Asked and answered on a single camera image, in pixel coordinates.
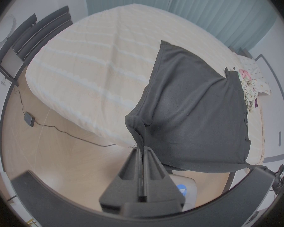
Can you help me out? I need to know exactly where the black cable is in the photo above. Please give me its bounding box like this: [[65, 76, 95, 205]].
[[14, 89, 115, 147]]

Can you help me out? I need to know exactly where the round white lamp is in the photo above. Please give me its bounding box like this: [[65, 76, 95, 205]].
[[0, 14, 16, 45]]

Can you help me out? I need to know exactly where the white printed pillow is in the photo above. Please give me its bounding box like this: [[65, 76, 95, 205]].
[[238, 56, 272, 95]]

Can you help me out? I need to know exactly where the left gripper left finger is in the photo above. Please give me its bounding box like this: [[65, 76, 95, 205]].
[[99, 147, 143, 207]]

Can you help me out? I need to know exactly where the grey bedside table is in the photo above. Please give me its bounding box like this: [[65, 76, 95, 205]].
[[228, 46, 251, 58]]

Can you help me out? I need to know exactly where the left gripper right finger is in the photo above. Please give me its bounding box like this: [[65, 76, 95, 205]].
[[144, 146, 186, 206]]

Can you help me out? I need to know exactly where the white printed pyjama top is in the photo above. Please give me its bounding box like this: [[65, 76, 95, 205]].
[[238, 70, 259, 113]]

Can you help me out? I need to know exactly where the bed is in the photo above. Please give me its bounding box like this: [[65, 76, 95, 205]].
[[26, 6, 284, 193]]

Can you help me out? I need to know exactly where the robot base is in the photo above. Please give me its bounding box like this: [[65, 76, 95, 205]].
[[170, 174, 197, 209]]

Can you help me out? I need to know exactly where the black T-shirt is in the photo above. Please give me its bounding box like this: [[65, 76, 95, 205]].
[[125, 40, 268, 173]]

